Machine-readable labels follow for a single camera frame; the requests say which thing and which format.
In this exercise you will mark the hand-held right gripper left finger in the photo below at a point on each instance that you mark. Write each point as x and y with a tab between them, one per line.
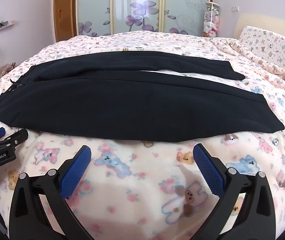
76	171

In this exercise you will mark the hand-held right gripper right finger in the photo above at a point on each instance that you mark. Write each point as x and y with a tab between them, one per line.
208	171

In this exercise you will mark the white wall outlet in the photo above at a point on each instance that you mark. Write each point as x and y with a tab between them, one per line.
235	8

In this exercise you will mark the beige headboard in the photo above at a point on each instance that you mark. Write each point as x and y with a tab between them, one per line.
247	20

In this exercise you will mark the floral glass door wardrobe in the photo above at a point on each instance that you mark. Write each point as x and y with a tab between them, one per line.
95	5

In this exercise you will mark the bear print fleece blanket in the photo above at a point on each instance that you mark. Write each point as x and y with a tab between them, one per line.
142	180

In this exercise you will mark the white wall shelf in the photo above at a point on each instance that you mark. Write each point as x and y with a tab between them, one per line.
6	26

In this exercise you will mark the bear print pillow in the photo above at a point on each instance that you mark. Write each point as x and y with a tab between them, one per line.
270	45

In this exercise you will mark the clear tube of plush toys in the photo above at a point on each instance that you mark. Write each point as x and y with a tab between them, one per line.
211	20

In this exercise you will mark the wooden door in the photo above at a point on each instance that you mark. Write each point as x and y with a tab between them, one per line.
62	17

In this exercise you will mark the black pants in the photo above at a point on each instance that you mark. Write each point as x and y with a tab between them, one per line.
132	105

